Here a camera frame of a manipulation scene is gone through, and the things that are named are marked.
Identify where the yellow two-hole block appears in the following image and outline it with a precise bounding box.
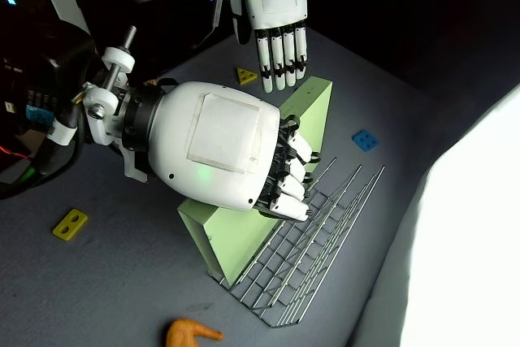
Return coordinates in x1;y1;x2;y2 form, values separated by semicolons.
51;208;89;242

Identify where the blue four-hole block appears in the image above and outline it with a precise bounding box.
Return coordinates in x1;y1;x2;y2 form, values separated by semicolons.
351;129;379;154

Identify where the grey table cloth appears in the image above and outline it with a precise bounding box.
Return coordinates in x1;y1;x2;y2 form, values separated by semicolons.
0;28;448;347

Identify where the orange toy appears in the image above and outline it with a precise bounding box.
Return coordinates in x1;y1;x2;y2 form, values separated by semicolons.
164;318;225;347

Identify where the yellow triangle block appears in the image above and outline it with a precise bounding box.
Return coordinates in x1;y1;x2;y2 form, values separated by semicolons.
236;66;259;87

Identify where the wire dish rack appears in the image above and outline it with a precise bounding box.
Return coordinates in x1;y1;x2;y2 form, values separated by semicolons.
208;155;387;328

